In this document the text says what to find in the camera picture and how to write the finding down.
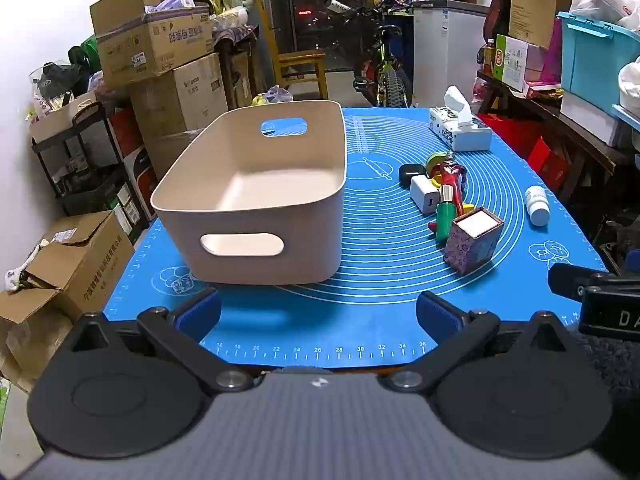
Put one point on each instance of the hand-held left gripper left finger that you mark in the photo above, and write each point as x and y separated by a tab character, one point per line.
199	312

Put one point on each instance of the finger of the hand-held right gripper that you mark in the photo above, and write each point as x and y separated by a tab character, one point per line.
570	280

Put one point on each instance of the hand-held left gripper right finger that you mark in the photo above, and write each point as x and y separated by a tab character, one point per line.
439	312

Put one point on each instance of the patterned small square box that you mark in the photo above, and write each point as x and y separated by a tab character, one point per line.
470	250

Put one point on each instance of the white pill bottle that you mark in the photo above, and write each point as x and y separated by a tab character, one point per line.
537	207

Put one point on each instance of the green plastic toy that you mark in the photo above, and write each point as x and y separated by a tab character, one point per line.
447	220

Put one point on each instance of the white charger cube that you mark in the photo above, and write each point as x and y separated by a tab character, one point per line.
425	197

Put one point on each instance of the beige plastic storage bin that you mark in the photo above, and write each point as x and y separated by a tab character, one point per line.
310	240

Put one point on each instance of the red silver action figure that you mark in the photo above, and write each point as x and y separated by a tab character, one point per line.
451	175

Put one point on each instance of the black earbuds case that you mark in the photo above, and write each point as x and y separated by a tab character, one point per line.
410	175

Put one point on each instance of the green yellow round tape measure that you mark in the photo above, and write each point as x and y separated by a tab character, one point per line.
434	162

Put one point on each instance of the blue silicone baking mat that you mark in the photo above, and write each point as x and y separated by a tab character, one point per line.
380	270

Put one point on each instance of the red gift box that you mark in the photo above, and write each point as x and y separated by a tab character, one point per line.
547	165

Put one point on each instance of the cardboard box with white label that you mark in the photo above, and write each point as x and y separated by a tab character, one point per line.
90	260

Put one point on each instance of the dark wooden side table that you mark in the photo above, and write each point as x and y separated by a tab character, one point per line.
575	130

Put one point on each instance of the red white appliance box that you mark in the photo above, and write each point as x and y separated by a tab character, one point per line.
137	170

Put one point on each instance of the black metal cart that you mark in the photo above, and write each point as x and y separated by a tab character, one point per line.
92	195

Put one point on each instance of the red paper bag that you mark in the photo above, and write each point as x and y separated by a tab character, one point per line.
510	132

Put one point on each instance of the plastic wrapped cardboard box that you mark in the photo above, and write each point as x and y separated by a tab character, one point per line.
170	155

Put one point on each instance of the white tissue box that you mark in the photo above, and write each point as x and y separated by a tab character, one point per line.
455	135

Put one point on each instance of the white spotted sock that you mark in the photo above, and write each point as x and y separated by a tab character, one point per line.
17	277

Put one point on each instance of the pink flat box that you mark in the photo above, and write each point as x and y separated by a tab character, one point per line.
542	90

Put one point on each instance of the white cloth bundle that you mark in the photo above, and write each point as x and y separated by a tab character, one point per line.
631	82

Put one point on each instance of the light blue storage crate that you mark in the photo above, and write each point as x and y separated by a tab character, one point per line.
590	65

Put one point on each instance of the large brown cardboard box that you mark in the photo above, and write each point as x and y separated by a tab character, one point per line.
185	95

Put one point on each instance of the green white carton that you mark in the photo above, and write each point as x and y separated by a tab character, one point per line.
510	62

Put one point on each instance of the clear plastic bag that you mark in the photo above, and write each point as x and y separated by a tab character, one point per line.
277	94

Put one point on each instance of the black green bicycle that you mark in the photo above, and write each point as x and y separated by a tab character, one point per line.
390	85

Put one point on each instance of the white chest freezer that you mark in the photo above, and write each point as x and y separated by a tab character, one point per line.
445	50

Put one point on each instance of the black bag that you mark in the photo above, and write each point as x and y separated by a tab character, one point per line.
60	80

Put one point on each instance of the wooden chair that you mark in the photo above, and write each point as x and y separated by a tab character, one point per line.
300	60

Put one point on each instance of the open cardboard box with tape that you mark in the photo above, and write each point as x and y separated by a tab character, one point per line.
150	45

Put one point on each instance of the brown paper bag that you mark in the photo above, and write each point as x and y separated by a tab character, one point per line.
535	5

